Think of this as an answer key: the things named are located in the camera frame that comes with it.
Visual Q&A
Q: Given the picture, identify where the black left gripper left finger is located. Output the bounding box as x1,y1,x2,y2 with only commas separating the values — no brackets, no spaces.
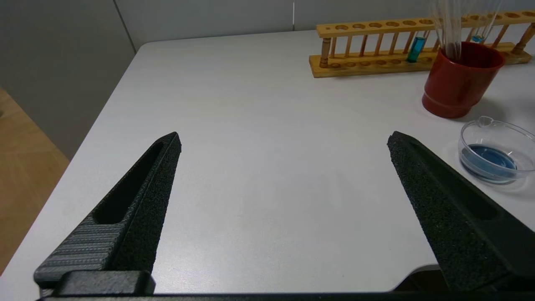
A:
34,132,182,289

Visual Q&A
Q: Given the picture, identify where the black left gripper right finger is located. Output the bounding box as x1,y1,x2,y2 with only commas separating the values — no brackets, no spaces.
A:
387,131,535,292

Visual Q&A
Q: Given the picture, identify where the blue liquid glass test tube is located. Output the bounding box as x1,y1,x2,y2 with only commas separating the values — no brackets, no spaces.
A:
406,17,433,64
470,0,504,43

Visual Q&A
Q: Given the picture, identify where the wooden test tube rack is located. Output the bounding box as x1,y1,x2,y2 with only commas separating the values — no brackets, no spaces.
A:
309,9,535,78

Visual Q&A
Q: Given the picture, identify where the clear glass beaker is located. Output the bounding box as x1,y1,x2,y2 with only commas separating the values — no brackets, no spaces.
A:
458,116,535,184

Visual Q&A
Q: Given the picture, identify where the red cup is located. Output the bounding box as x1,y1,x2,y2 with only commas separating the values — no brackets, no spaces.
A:
422,41,506,119

